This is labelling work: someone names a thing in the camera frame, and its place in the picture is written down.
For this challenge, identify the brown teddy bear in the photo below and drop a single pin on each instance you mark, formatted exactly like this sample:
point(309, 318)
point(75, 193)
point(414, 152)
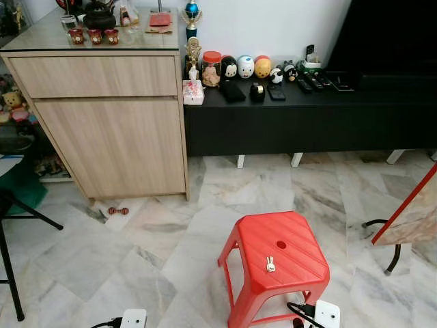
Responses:
point(12, 101)

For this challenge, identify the clear drinking glass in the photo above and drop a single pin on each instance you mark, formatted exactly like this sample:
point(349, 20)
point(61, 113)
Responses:
point(69, 24)

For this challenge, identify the red-lid glass jar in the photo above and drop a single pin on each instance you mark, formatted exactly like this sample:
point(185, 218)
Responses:
point(212, 68)

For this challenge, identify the black wallet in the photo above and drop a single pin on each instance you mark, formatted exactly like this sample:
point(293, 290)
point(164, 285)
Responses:
point(232, 91)

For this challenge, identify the orange round plush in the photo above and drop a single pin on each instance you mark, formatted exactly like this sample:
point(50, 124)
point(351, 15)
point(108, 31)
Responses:
point(263, 67)

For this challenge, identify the pink white tissue box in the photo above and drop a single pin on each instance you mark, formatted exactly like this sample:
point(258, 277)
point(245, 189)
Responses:
point(193, 92)

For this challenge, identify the small white figurine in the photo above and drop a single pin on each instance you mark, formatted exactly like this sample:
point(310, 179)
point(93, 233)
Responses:
point(194, 72)

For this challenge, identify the black tape dispenser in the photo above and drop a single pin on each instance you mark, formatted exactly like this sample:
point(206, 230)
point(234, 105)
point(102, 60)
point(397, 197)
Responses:
point(257, 92)

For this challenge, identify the small dark toy figurine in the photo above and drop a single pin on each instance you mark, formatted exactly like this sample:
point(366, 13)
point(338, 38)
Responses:
point(291, 70)

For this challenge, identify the black teapot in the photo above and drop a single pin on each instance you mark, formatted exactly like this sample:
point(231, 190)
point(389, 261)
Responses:
point(99, 17)

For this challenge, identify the red packet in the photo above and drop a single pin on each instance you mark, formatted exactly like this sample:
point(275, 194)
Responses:
point(160, 20)

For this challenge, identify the black phone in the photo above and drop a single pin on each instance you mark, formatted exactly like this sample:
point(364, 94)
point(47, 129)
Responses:
point(276, 91)

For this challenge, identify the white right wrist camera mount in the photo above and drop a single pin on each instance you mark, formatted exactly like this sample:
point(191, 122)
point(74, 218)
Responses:
point(326, 314)

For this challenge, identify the white blue round plush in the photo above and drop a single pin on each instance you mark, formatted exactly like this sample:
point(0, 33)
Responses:
point(246, 66)

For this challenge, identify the red plastic stool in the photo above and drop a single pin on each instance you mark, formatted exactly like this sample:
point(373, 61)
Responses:
point(273, 232)

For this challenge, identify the black metal chair frame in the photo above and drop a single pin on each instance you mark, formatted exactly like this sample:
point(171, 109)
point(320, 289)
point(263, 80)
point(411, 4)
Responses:
point(7, 260)

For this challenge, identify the blue ball trophy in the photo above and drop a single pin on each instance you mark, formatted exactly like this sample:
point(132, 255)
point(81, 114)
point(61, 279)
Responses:
point(192, 10)

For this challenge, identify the green bag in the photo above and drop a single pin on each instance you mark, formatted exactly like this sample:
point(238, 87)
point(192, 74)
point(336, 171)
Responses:
point(20, 181)

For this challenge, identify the black white round plush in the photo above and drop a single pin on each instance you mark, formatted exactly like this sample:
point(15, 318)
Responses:
point(229, 68)

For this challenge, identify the black television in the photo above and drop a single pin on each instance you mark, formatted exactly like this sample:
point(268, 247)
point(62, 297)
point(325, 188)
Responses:
point(389, 34)

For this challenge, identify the small panda figurine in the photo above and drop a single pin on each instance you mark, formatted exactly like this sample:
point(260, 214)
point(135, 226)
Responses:
point(276, 75)

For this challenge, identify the black TV console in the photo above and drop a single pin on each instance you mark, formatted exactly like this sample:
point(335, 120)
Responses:
point(307, 123)

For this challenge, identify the light wooden cabinet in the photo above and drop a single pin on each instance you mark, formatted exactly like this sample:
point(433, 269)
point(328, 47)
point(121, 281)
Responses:
point(102, 137)

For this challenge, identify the white green remote holder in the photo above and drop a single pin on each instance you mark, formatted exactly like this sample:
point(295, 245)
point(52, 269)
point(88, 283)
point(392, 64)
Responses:
point(312, 65)

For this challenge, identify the marble-pattern table top red edge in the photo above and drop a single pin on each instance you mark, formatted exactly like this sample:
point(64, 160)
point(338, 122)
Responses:
point(413, 212)

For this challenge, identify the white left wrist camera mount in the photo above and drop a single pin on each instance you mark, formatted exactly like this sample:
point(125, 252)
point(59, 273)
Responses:
point(134, 319)

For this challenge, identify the small red dumbbell toy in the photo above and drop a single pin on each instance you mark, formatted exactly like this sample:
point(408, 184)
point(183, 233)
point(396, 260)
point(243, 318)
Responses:
point(117, 211)

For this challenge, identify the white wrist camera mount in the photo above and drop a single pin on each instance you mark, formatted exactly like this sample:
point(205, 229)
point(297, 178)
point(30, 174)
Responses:
point(326, 314)
point(134, 319)

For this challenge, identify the black metal table leg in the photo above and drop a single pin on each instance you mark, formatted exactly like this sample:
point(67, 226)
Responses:
point(396, 253)

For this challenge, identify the gold trophy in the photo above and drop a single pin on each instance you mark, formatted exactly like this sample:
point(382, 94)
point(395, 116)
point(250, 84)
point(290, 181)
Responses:
point(194, 51)

